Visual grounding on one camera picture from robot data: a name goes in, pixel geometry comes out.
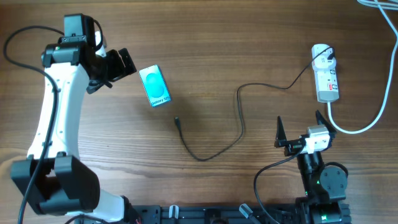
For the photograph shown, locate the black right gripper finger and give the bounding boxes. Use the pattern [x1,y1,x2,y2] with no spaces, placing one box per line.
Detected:
[275,116,287,142]
[315,110,336,137]

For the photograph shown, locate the light blue Galaxy smartphone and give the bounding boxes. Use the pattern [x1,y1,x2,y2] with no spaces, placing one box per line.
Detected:
[139,65,172,108]

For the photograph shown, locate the black charger cable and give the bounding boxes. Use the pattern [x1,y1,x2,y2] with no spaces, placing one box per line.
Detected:
[174,45,336,162]

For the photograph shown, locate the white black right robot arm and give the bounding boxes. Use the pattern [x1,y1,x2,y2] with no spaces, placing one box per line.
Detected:
[274,111,348,223]

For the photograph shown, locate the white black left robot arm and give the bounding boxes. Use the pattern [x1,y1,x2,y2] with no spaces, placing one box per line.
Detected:
[11,14,142,223]

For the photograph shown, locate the white power strip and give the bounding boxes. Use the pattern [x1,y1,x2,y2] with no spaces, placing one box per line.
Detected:
[312,44,340,103]

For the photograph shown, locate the white power strip cord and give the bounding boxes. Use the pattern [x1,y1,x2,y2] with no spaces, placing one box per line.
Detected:
[326,0,398,135]

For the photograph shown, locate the white cables at corner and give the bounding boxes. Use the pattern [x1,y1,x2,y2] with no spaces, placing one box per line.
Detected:
[356,0,398,11]

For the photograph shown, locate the black mounting rail base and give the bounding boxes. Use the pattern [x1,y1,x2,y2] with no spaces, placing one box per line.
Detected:
[124,203,352,224]

